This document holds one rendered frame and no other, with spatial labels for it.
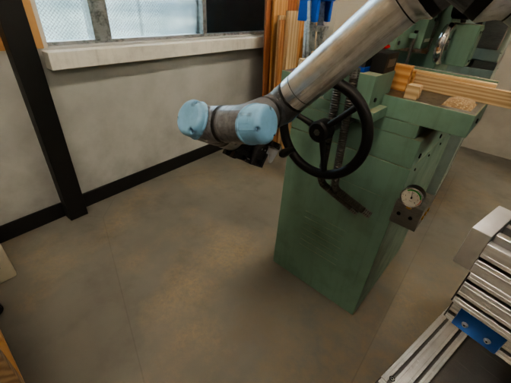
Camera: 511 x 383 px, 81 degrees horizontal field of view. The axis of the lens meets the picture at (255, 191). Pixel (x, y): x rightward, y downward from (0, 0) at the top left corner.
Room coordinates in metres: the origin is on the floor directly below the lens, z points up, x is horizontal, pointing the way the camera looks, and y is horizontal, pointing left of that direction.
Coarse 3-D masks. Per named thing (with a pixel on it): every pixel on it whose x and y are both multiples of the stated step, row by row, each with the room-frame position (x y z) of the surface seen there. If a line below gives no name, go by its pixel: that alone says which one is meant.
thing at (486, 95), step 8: (416, 80) 0.97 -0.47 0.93; (424, 80) 0.96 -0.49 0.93; (432, 80) 0.95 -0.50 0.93; (440, 80) 0.93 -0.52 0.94; (448, 80) 0.93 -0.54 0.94; (424, 88) 0.95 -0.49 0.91; (432, 88) 0.94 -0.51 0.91; (440, 88) 0.93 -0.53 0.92; (448, 88) 0.91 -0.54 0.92; (456, 88) 0.90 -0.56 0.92; (464, 88) 0.89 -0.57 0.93; (472, 88) 0.88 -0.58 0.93; (480, 88) 0.87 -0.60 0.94; (488, 88) 0.86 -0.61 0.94; (464, 96) 0.88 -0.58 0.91; (472, 96) 0.87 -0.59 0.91; (480, 96) 0.86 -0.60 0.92; (488, 96) 0.85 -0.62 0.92; (496, 96) 0.84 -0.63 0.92; (504, 96) 0.83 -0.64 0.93; (496, 104) 0.83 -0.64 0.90; (504, 104) 0.82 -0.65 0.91
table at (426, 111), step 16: (384, 96) 0.87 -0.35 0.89; (400, 96) 0.86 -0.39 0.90; (432, 96) 0.89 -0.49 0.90; (448, 96) 0.91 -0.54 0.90; (384, 112) 0.85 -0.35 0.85; (400, 112) 0.84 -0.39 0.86; (416, 112) 0.81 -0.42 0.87; (432, 112) 0.79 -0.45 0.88; (448, 112) 0.77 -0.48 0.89; (464, 112) 0.75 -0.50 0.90; (480, 112) 0.78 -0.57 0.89; (432, 128) 0.78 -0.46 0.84; (448, 128) 0.76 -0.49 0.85; (464, 128) 0.73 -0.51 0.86
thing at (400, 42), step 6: (414, 24) 1.09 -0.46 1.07; (408, 30) 1.06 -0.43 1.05; (402, 36) 1.03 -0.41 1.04; (408, 36) 1.07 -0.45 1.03; (396, 42) 1.00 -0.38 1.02; (402, 42) 1.04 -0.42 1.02; (408, 42) 1.08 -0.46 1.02; (390, 48) 1.00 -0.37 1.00; (396, 48) 1.01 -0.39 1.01; (402, 48) 1.05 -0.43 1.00
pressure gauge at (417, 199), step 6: (408, 186) 0.74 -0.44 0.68; (414, 186) 0.73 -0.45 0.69; (420, 186) 0.73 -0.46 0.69; (402, 192) 0.73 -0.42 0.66; (408, 192) 0.72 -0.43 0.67; (414, 192) 0.71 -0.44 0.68; (420, 192) 0.70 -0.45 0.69; (402, 198) 0.73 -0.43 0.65; (408, 198) 0.72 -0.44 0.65; (414, 198) 0.71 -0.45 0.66; (420, 198) 0.70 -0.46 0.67; (408, 204) 0.71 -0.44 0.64; (414, 204) 0.70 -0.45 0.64; (420, 204) 0.69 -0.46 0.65
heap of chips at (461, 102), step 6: (456, 96) 0.85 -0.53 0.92; (444, 102) 0.82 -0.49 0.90; (450, 102) 0.80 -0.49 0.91; (456, 102) 0.79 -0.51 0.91; (462, 102) 0.79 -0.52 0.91; (468, 102) 0.79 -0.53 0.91; (474, 102) 0.82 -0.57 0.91; (456, 108) 0.78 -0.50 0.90; (462, 108) 0.77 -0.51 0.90; (468, 108) 0.77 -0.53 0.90
